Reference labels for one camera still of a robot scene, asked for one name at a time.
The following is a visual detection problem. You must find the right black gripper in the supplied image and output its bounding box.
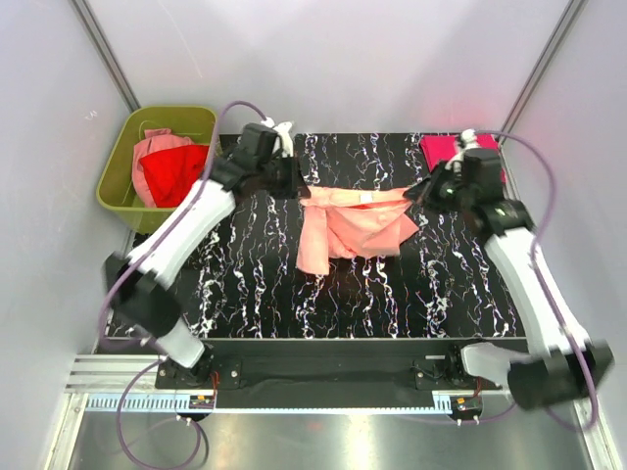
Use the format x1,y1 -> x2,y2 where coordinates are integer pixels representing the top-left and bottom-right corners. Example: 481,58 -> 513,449
404,161 -> 473,216

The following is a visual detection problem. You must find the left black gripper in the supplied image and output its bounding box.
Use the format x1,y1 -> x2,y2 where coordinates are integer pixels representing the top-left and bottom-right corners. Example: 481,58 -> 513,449
258,152 -> 313,201

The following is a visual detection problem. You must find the salmon pink t shirt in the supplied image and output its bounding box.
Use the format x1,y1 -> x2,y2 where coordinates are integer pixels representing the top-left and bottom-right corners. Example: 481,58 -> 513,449
296,187 -> 418,275

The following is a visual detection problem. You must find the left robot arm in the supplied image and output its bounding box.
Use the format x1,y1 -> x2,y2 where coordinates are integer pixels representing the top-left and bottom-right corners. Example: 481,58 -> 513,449
104,119 -> 309,388

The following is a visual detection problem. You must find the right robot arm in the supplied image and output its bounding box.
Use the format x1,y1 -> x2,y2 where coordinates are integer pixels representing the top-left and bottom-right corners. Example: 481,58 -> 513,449
404,148 -> 613,412

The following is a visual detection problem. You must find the folded magenta t shirt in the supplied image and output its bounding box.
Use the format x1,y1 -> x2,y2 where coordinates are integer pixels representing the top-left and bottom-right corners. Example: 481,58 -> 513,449
419,129 -> 500,176

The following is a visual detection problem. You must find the red t shirt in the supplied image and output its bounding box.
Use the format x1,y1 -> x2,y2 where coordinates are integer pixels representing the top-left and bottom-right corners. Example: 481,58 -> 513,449
139,144 -> 210,209

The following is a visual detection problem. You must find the dusty pink t shirt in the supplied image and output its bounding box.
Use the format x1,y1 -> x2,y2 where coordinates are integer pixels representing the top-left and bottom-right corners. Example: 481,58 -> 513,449
131,128 -> 193,208

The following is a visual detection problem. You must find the olive green plastic bin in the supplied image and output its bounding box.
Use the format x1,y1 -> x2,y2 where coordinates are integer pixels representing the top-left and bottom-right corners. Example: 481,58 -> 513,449
96,106 -> 217,234

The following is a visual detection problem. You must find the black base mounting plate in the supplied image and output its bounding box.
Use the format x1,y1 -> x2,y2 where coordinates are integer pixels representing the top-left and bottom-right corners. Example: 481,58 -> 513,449
156,339 -> 474,413

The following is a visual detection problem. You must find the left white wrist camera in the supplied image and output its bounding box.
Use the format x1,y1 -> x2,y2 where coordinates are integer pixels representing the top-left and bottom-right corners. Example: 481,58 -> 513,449
262,117 -> 294,158

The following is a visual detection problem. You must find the aluminium frame rail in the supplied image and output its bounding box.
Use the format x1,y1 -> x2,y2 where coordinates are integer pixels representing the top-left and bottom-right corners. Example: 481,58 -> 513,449
66,354 -> 502,419

